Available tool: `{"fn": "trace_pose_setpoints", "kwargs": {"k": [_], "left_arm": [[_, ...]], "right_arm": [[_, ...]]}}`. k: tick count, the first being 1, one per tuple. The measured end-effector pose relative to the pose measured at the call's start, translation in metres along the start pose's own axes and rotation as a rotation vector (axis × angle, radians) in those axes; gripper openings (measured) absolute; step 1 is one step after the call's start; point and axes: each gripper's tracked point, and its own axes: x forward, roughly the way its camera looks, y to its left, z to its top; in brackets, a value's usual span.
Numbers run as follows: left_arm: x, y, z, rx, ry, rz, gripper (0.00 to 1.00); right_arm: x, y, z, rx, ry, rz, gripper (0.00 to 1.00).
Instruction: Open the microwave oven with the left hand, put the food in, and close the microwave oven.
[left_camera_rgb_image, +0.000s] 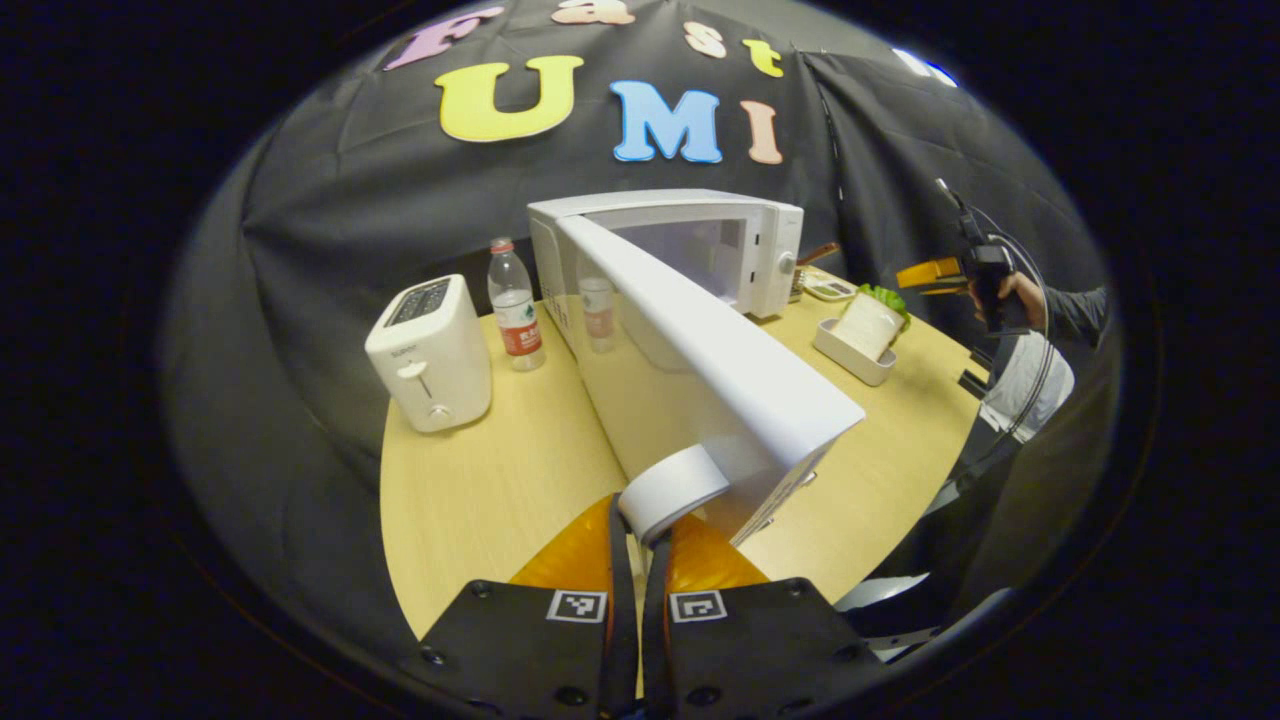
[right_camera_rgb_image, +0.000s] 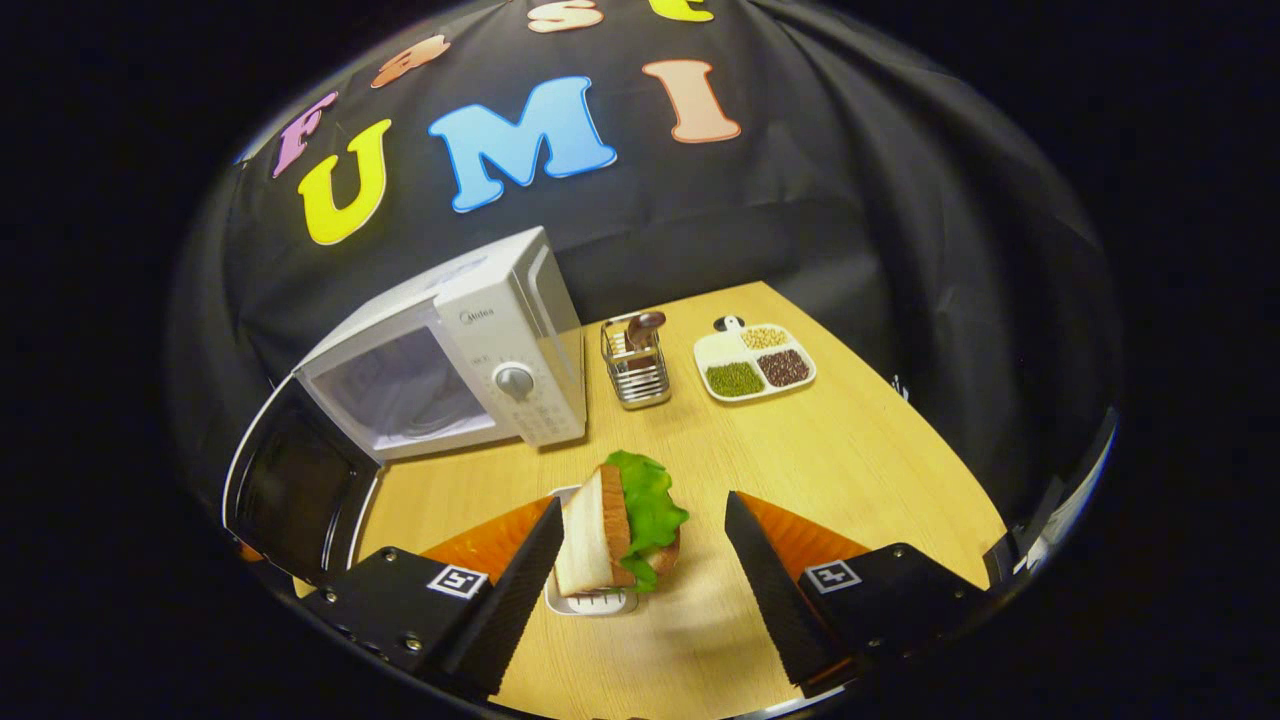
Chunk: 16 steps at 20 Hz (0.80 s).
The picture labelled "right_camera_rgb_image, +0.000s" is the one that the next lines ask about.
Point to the pile of green beans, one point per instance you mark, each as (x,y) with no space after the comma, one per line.
(735,380)

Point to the lettuce sandwich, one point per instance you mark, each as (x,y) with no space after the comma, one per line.
(600,530)

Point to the white microwave oven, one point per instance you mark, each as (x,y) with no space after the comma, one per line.
(500,330)

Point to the pile of red beans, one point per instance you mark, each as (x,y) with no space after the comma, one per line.
(783,368)

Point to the brown wooden spoon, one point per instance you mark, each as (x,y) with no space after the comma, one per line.
(648,323)

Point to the white rectangular plate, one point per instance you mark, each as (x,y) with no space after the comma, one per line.
(600,604)

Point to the white divided dish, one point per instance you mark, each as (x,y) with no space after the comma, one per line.
(722,348)

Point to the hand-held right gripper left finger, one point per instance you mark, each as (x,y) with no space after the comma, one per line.
(510,610)

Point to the pile of soybeans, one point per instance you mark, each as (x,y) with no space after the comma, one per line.
(765,337)

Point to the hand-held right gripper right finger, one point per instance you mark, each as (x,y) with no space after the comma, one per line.
(775,610)

